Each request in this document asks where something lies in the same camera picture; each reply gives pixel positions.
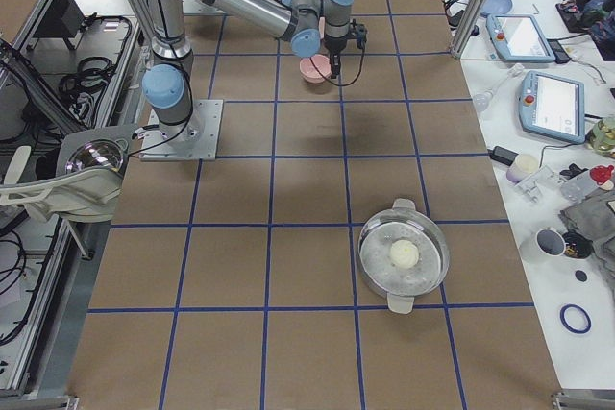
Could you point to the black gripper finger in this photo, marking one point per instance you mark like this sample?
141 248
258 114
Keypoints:
335 63

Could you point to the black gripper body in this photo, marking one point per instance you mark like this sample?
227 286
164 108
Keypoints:
334 45

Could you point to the pink bowl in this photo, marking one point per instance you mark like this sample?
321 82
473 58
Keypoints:
316 69

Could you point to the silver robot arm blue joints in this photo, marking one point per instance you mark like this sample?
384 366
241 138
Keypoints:
298 22

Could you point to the light blue plate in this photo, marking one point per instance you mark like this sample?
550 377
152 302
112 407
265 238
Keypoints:
496 7

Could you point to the light bulb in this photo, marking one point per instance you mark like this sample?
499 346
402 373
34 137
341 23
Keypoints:
481 101

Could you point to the upper teach pendant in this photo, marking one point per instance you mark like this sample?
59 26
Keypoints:
518 38

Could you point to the teach pendant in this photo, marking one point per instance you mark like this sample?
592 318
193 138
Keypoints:
518 38
552 106

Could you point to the black power adapter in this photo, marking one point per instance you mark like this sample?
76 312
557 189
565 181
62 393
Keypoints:
502 155

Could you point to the steel steamer pot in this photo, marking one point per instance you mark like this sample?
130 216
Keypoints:
401 287

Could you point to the white steamed bun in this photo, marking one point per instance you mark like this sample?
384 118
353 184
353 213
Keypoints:
404 254

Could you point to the lower teach pendant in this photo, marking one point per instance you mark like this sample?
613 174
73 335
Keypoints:
552 106

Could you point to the lavender white cup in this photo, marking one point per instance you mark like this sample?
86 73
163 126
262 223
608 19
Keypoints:
521 167

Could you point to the glass dome lid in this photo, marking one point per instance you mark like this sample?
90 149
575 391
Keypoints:
97 153

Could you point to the white mug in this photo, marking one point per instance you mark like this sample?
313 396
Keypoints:
542 246

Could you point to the white plastic chair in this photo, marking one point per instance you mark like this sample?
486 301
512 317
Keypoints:
87 196

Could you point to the grey cloth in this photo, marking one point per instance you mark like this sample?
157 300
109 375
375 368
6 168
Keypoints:
590 231

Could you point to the black round lid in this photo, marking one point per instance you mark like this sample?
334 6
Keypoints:
581 275

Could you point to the aluminium frame post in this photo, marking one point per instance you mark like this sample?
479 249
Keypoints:
473 2

